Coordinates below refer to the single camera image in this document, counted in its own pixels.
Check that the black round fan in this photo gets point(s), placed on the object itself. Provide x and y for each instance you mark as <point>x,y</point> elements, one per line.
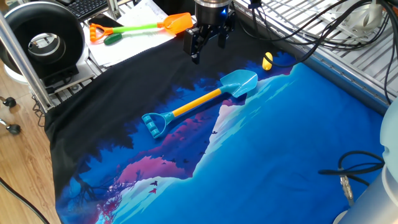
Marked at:
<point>18,28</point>

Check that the aluminium frame post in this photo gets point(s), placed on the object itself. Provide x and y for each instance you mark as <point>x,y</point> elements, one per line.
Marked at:
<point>114,9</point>
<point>25,65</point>

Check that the green toy vegetable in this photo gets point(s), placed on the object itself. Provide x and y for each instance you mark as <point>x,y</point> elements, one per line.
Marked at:
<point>112,39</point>

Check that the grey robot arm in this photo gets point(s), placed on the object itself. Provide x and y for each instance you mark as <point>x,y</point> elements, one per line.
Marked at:
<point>385,193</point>

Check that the blue yellow toy shovel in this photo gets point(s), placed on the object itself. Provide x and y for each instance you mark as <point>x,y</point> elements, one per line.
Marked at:
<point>196,101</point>

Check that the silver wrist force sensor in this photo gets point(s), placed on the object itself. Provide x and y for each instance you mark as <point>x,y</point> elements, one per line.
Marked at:
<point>213,3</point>

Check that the black keyboard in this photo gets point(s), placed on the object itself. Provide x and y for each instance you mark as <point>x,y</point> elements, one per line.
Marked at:
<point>87,7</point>

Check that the white round device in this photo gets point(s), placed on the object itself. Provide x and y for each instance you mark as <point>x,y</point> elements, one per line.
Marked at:
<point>367,14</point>

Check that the yellow toy corn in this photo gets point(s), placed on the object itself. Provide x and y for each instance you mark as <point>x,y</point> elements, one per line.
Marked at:
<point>267,61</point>

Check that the printed landscape cloth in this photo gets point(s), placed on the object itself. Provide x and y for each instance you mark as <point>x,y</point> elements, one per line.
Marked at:
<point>248,155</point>

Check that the black chair caster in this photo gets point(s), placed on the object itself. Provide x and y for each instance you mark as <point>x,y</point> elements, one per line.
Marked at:
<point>13,128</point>
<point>9,101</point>

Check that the white paper sheets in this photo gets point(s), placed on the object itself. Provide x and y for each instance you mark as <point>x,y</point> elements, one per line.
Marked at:
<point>136,46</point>

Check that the orange green toy shovel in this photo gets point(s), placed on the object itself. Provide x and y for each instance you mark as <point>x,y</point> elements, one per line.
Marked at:
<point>178,23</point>

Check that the black smartphone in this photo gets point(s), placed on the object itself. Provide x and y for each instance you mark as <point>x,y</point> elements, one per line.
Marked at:
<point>104,20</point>

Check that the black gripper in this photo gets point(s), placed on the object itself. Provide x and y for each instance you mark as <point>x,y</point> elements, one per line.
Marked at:
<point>213,17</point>

